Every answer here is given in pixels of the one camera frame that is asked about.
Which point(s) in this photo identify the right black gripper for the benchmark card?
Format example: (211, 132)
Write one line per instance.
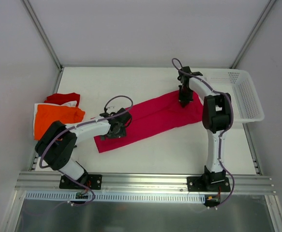
(184, 97)

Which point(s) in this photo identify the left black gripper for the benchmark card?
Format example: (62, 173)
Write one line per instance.
(112, 135)

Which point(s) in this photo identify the pink t-shirt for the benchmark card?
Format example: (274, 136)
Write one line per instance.
(155, 116)

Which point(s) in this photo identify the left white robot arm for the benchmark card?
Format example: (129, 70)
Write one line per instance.
(57, 144)

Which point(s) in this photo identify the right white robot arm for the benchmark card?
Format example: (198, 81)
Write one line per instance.
(217, 114)

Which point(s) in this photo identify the white plastic mesh basket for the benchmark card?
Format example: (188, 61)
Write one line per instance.
(238, 83)

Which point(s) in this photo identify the red folded t-shirt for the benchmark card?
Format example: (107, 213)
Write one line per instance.
(61, 99)

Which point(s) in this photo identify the orange folded t-shirt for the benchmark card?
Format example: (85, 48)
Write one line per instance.
(46, 114)

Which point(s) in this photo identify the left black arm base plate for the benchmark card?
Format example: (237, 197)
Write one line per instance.
(82, 181)

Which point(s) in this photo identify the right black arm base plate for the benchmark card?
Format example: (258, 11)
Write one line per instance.
(209, 182)

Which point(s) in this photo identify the white slotted cable duct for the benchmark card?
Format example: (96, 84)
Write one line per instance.
(116, 197)

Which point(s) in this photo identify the aluminium mounting rail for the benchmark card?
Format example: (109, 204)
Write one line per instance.
(147, 183)

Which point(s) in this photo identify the left aluminium frame post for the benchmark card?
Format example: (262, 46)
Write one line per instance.
(39, 27)

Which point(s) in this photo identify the aluminium frame post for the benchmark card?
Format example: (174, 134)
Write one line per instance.
(39, 27)
(253, 33)

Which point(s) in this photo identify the right aluminium frame post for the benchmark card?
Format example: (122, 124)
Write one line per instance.
(253, 33)

